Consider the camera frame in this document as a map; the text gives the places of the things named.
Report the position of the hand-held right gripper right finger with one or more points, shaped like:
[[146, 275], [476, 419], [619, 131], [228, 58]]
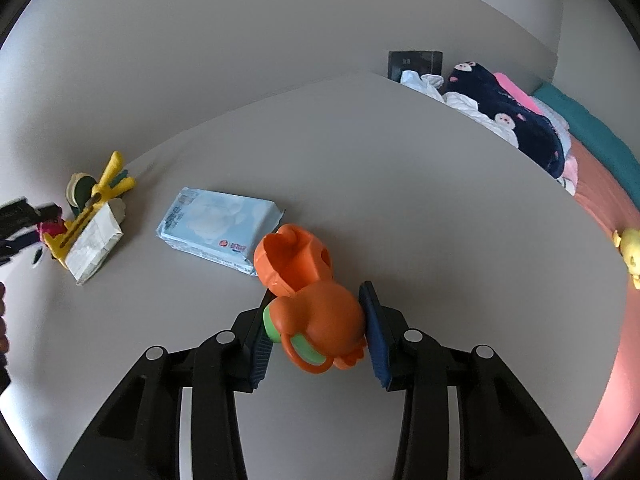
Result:
[[377, 340]]

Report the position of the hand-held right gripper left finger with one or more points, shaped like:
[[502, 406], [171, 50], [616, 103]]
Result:
[[260, 360]]

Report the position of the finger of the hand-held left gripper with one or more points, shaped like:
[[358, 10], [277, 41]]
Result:
[[25, 212], [17, 247]]

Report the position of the orange plastic toy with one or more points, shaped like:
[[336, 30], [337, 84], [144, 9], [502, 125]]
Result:
[[320, 315]]

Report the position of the yellow plastic toy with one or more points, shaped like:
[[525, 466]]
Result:
[[107, 180]]

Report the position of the person's left hand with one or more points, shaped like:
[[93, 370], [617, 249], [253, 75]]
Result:
[[3, 320]]

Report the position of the small pink item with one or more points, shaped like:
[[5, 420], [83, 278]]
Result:
[[50, 230]]

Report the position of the round white and green item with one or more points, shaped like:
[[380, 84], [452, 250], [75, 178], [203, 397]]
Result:
[[80, 187]]

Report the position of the crumpled white packet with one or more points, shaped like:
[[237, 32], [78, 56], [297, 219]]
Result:
[[92, 245]]

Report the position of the light blue wet wipes pack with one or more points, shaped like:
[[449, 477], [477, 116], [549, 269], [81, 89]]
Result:
[[215, 220]]

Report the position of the white cloth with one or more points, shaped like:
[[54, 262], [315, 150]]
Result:
[[470, 110]]

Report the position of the pale folded cloth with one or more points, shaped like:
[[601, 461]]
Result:
[[567, 170]]

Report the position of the navy printed cloth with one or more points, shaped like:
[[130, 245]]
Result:
[[520, 125]]

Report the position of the pink bedsheet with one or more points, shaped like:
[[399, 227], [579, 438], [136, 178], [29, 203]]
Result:
[[605, 195]]

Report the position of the yellow duck toy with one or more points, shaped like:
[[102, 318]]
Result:
[[631, 247]]

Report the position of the black box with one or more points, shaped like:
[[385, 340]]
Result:
[[420, 61]]

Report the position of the bright pink cloth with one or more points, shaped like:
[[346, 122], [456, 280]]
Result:
[[515, 90]]

